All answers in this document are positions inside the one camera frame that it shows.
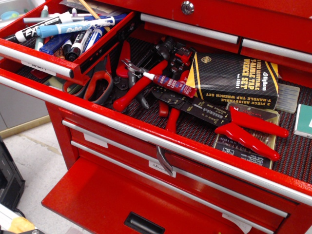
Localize red handled wire cutter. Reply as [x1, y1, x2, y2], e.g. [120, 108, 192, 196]
[115, 40, 131, 79]

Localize red bottom open drawer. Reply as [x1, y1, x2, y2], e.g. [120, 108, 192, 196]
[41, 157, 234, 234]

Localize red grey handled scissors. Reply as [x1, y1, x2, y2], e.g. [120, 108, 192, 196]
[74, 56, 114, 105]

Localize black equipment case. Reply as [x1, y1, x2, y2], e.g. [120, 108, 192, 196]
[0, 138, 25, 210]

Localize black crimping tool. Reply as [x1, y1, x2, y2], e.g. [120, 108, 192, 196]
[155, 37, 196, 80]

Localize dark blue Expo marker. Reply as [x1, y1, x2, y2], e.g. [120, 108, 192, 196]
[82, 14, 127, 53]

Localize yellow object at corner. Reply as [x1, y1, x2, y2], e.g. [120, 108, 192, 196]
[8, 217, 35, 234]

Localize light blue Expo marker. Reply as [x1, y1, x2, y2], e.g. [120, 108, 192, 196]
[36, 17, 115, 38]

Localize clear plastic bit case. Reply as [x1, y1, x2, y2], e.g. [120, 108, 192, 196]
[275, 83, 300, 114]

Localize small red upper drawer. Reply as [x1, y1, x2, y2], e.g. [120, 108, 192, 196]
[0, 11, 138, 85]

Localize red metal tool chest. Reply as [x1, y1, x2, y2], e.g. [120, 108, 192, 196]
[0, 0, 312, 234]

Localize black tap wrench set box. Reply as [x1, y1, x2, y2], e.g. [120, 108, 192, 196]
[186, 52, 279, 110]

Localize red handled wire stripper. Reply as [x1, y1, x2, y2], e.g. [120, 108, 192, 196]
[151, 86, 289, 161]

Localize metal hook on drawer handle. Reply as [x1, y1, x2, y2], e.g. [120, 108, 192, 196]
[156, 146, 174, 176]

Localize silver round key lock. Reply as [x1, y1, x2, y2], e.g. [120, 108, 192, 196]
[181, 0, 195, 15]

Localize red threadlocker glue tube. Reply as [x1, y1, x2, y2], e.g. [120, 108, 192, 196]
[143, 72, 197, 98]

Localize red handled pliers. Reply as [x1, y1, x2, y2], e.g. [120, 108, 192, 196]
[113, 60, 168, 112]

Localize large red open drawer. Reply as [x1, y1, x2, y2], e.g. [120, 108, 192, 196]
[0, 36, 312, 207]

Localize blue flat marker case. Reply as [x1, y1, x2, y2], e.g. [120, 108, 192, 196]
[39, 33, 72, 55]

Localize wooden pencil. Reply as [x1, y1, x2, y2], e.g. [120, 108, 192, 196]
[79, 0, 100, 19]

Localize green white small box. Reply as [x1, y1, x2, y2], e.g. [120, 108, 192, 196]
[293, 104, 312, 139]

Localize black capped white marker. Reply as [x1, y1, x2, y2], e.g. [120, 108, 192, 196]
[65, 29, 92, 61]

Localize drill bit set case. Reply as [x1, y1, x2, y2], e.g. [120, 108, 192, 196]
[213, 101, 281, 170]

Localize black white Expo marker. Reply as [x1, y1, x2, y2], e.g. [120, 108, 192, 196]
[4, 11, 74, 43]

